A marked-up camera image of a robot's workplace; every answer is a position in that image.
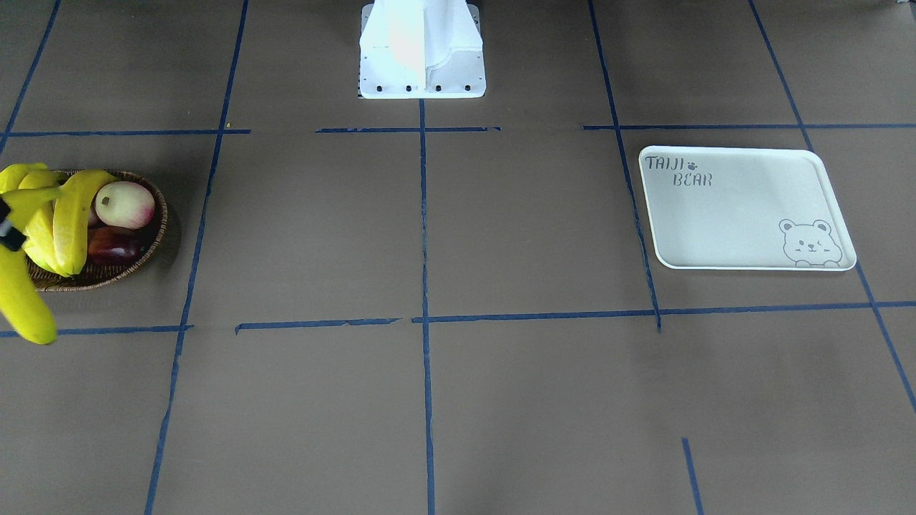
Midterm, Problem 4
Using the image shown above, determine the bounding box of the yellow banana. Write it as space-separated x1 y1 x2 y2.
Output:
0 162 48 195
52 169 117 277
1 187 62 345
19 167 67 277

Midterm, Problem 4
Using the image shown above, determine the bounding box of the brown wicker basket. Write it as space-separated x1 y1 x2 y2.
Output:
25 169 169 291

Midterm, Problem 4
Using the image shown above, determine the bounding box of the dark red mango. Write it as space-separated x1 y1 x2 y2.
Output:
87 226 147 266

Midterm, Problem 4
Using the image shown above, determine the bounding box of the pink white peach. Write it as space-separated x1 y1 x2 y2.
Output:
94 180 156 230

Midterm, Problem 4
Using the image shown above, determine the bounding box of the white bear tray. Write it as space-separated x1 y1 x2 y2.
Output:
638 144 858 273

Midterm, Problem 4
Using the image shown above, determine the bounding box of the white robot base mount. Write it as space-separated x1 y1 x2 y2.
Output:
358 1 487 99

